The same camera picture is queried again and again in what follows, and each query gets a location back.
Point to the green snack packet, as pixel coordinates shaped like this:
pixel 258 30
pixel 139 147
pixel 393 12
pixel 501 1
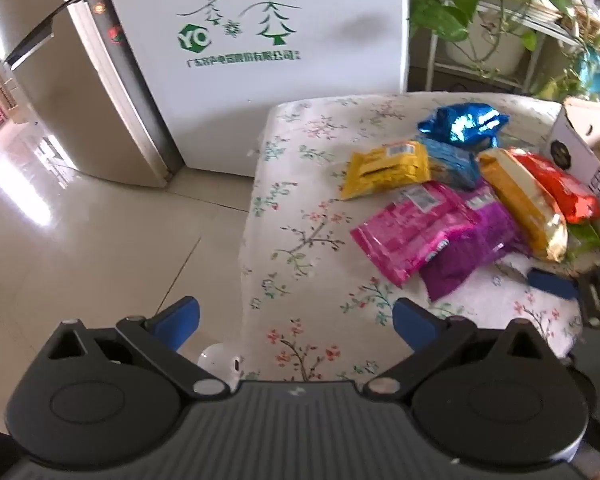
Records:
pixel 585 241

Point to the red snack packet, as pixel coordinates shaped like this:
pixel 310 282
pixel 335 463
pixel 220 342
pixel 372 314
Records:
pixel 565 190

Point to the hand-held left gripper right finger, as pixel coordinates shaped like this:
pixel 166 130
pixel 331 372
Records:
pixel 415 321

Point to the trailing green pothos plant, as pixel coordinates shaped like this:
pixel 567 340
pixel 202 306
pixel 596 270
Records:
pixel 445 5

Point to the purple snack packet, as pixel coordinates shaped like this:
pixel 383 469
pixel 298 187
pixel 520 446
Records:
pixel 475 255

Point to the pink snack packet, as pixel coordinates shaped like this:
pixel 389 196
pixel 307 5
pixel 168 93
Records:
pixel 410 230

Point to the white refrigerator with green print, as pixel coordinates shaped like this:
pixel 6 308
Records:
pixel 280 85

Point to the cardboard box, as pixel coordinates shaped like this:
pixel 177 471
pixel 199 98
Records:
pixel 580 135

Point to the floral tablecloth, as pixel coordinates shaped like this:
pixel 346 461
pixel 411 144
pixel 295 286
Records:
pixel 320 185

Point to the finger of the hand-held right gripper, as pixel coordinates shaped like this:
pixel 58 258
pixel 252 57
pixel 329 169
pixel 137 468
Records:
pixel 552 285

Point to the shiny blue foil snack packet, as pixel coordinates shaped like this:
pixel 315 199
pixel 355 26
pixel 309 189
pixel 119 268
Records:
pixel 465 125

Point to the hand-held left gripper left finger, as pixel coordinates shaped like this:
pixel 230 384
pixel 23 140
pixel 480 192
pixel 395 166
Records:
pixel 177 321

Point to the orange and white snack packet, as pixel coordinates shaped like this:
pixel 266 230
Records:
pixel 525 205

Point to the small white round device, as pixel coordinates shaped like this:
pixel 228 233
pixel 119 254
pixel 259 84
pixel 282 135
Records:
pixel 217 362

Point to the white metal plant rack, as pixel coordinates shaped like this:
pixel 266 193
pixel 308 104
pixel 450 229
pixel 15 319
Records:
pixel 540 22

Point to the light blue snack packet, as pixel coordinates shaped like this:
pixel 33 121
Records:
pixel 452 165

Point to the wicker basket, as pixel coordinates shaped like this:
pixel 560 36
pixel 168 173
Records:
pixel 597 27

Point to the yellow snack packet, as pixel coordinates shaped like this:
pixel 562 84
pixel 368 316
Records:
pixel 385 170

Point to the large white plant pot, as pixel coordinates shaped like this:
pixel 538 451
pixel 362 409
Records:
pixel 490 45

